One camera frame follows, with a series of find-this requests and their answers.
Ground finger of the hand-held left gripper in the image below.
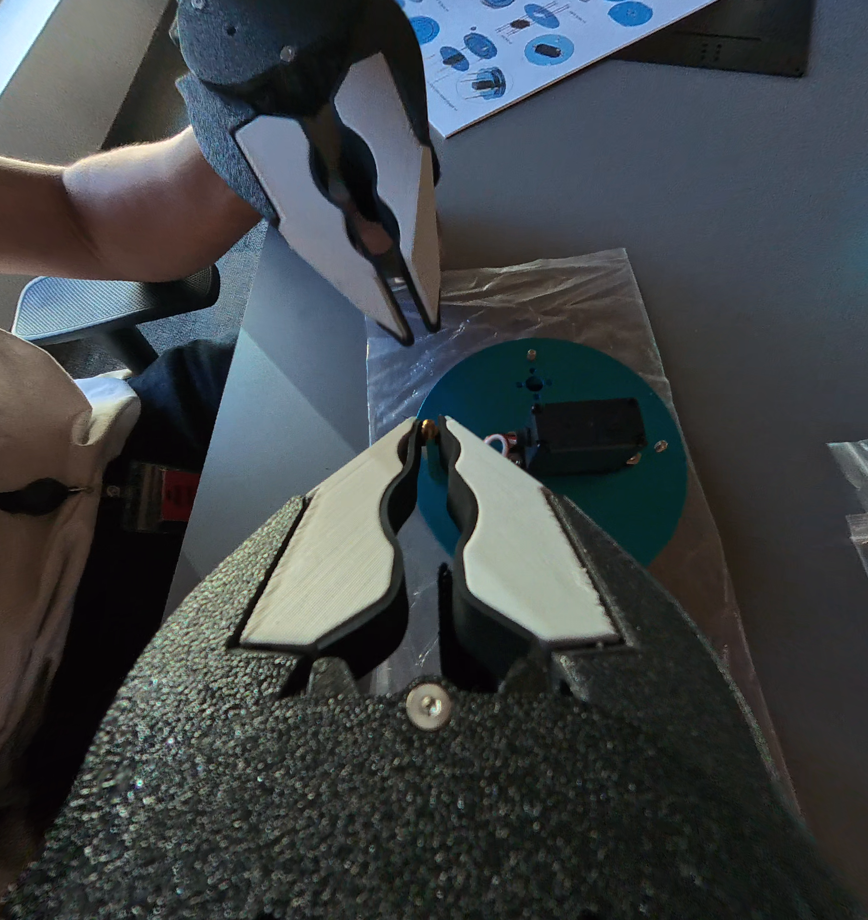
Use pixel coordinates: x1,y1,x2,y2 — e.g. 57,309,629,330
333,61,444,333
234,118,415,347

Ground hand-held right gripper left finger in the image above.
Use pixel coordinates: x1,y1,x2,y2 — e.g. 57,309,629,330
239,417,418,658

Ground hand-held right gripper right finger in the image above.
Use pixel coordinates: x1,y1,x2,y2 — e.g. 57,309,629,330
437,417,622,653

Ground blue round turntable base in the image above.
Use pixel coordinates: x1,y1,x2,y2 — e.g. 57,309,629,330
414,338,688,569

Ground grey desk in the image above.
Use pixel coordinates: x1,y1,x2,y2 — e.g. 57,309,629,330
162,0,868,920

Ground person's left hand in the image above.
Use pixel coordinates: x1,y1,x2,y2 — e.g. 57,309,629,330
64,129,266,283

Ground red badge card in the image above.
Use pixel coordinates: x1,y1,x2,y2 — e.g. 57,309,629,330
121,460,205,533

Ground instruction booklet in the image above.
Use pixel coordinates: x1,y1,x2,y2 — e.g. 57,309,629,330
405,0,719,139

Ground grey chair armrest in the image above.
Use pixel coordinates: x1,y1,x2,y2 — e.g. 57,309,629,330
13,266,221,346

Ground person's dark trousers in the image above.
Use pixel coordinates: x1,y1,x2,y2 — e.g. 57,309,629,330
17,334,237,813

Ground clear plastic bag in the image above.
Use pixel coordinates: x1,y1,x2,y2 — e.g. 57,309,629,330
365,248,798,799

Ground person's white shirt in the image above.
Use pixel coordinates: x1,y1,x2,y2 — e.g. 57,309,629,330
0,316,144,777

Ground black flat plate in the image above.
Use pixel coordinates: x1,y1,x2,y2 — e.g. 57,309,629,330
610,0,816,79

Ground black lanyard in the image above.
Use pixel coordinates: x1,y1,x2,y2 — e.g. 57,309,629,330
0,478,97,517

